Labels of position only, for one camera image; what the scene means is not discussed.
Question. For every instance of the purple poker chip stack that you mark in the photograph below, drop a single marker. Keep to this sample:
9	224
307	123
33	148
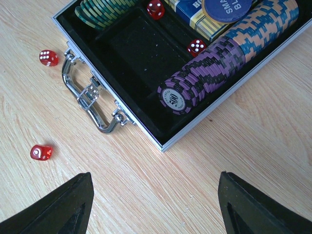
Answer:
219	62

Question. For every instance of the aluminium poker case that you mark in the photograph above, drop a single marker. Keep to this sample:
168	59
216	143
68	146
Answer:
135	55

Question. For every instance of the red die in case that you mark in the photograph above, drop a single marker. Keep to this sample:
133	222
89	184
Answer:
196	46

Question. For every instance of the green poker chip stack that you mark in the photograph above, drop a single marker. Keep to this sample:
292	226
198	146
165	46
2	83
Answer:
100	14

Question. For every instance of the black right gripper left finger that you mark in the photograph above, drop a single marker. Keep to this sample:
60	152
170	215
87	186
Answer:
66	210

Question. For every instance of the blue gold card deck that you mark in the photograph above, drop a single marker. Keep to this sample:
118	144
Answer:
191	12

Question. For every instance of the red die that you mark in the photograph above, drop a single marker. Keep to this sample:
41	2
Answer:
155	9
196	46
41	152
48	57

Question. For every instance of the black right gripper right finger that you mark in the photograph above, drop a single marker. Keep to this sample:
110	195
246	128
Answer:
247	210

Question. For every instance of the purple round button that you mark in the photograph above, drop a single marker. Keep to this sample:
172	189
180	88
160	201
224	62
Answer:
226	11

